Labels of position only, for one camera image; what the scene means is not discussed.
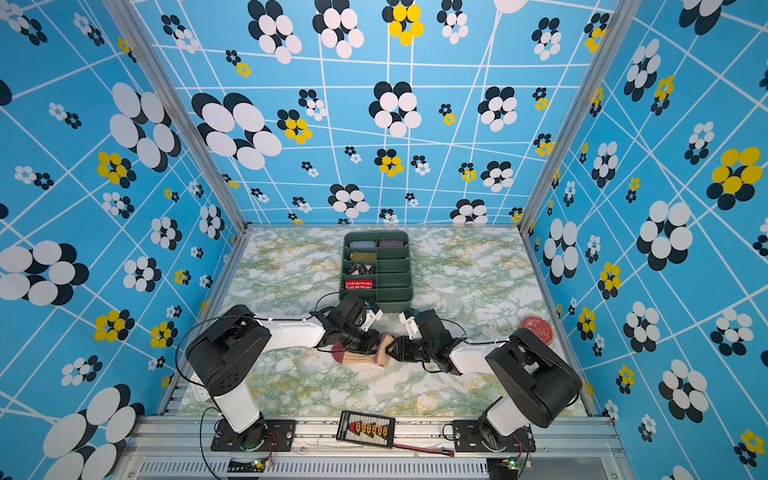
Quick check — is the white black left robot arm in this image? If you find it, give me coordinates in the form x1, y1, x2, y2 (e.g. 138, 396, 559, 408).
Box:
185, 294, 385, 436

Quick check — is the tan maroon striped sock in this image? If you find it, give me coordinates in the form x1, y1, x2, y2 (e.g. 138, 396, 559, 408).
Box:
331, 334, 394, 367

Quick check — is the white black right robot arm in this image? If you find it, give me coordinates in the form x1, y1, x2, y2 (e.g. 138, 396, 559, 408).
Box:
386, 310, 582, 451

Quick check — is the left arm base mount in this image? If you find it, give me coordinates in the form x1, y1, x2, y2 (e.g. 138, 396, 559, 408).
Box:
210, 419, 297, 452

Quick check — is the green plastic organizer tray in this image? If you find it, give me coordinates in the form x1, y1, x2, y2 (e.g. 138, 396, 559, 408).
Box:
338, 230, 414, 313

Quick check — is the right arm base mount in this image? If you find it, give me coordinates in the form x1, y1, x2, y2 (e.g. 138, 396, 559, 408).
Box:
448, 420, 536, 455

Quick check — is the red patterned rolled sock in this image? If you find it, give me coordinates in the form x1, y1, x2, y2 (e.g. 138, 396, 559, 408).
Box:
343, 279, 374, 290

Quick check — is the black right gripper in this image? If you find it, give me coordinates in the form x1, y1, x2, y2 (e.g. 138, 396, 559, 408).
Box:
383, 336, 438, 362

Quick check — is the red black wire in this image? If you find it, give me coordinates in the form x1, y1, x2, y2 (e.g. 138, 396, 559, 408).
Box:
392, 442, 456, 458

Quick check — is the black patterned rolled sock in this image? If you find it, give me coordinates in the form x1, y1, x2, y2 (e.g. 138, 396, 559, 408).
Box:
345, 262, 376, 276

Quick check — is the yellow rolled sock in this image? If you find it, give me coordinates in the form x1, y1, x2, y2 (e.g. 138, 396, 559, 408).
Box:
349, 251, 377, 262

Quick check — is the aluminium front rail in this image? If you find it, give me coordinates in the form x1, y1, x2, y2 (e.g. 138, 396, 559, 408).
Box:
113, 416, 635, 479

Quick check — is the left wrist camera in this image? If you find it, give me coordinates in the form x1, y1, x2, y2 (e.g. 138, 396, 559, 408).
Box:
361, 302, 384, 331

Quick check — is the red green tape roll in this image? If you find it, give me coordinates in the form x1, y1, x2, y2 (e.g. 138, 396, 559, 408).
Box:
522, 317, 555, 345

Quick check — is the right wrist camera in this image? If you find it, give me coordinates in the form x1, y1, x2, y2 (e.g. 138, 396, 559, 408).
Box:
398, 308, 419, 340

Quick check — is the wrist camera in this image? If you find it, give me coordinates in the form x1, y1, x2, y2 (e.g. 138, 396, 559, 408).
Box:
361, 302, 384, 331
398, 308, 419, 340

